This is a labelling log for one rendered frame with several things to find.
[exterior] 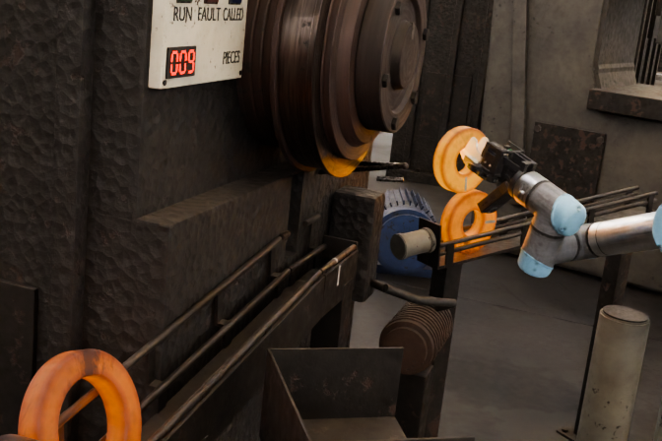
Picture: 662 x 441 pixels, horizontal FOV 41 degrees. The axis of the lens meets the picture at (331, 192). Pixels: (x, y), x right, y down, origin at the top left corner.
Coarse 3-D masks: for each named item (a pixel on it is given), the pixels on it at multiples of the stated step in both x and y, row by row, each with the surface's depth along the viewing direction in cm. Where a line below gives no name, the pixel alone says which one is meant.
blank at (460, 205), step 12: (468, 192) 208; (480, 192) 209; (456, 204) 206; (468, 204) 208; (444, 216) 207; (456, 216) 207; (480, 216) 213; (492, 216) 213; (444, 228) 207; (456, 228) 208; (480, 228) 213; (492, 228) 214; (444, 240) 210; (480, 240) 213; (468, 252) 212
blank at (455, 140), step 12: (456, 132) 202; (468, 132) 203; (480, 132) 206; (444, 144) 201; (456, 144) 202; (444, 156) 201; (456, 156) 203; (444, 168) 202; (456, 168) 204; (468, 168) 208; (444, 180) 203; (456, 180) 205; (468, 180) 207; (480, 180) 209; (456, 192) 206
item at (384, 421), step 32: (288, 352) 126; (320, 352) 127; (352, 352) 128; (384, 352) 130; (288, 384) 127; (320, 384) 128; (352, 384) 130; (384, 384) 131; (288, 416) 111; (320, 416) 130; (352, 416) 131; (384, 416) 132
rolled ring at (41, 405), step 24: (48, 360) 105; (72, 360) 105; (96, 360) 108; (48, 384) 101; (72, 384) 104; (96, 384) 111; (120, 384) 112; (24, 408) 100; (48, 408) 100; (120, 408) 112; (24, 432) 99; (48, 432) 99; (120, 432) 112
